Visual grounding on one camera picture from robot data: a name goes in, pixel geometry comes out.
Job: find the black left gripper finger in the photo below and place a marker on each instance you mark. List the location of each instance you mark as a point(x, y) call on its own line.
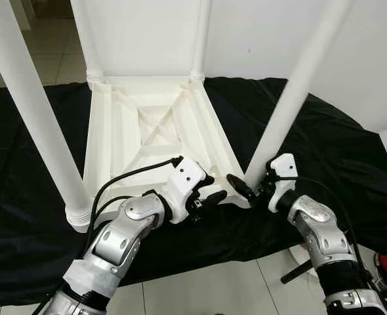
point(209, 178)
point(214, 199)

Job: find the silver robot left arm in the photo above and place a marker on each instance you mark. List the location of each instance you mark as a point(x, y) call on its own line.
point(121, 233)

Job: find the white plastic table leg tube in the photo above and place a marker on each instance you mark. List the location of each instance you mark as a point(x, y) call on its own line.
point(33, 111)
point(292, 92)
point(88, 39)
point(201, 39)

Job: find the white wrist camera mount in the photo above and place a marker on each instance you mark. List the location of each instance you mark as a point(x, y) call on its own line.
point(284, 170)
point(185, 177)

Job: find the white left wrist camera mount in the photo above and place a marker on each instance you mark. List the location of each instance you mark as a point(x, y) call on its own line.
point(185, 177)

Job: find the black tablecloth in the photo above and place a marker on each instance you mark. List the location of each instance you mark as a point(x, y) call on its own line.
point(351, 164)

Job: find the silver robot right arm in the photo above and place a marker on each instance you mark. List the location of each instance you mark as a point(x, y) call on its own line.
point(325, 230)

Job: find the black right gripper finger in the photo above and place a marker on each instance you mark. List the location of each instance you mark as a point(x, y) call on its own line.
point(239, 185)

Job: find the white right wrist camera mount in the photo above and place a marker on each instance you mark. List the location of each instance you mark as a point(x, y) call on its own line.
point(284, 170)

